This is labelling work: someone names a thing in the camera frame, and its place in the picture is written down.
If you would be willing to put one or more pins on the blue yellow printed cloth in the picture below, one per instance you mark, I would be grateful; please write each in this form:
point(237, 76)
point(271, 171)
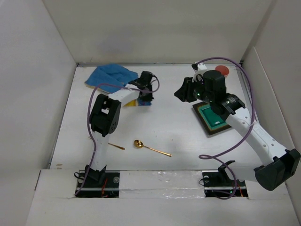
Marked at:
point(112, 77)

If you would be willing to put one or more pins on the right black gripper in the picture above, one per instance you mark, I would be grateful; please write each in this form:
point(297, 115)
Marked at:
point(189, 85)

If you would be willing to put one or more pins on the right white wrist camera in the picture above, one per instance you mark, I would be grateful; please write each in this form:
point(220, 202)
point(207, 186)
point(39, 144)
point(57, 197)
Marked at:
point(199, 70)

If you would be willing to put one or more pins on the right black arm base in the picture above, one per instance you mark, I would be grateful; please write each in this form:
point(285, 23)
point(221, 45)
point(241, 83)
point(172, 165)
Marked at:
point(217, 184)

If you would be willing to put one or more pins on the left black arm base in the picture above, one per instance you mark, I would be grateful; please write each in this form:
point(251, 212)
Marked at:
point(109, 188)

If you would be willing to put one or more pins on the pink plastic cup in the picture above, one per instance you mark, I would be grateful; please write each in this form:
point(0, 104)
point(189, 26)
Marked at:
point(223, 70)

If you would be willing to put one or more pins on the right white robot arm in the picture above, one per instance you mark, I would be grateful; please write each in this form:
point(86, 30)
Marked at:
point(278, 163)

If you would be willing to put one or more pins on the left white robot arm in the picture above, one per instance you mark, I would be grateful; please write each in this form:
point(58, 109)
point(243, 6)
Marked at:
point(103, 119)

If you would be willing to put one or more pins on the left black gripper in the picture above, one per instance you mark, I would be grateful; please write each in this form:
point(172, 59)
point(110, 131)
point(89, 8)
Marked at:
point(148, 98)

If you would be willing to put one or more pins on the green square plate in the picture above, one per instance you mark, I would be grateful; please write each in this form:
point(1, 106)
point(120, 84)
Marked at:
point(211, 122)

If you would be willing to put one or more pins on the gold fork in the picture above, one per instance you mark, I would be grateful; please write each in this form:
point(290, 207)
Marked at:
point(117, 146)

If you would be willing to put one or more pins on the gold spoon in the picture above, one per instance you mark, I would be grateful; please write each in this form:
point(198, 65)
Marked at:
point(139, 144)

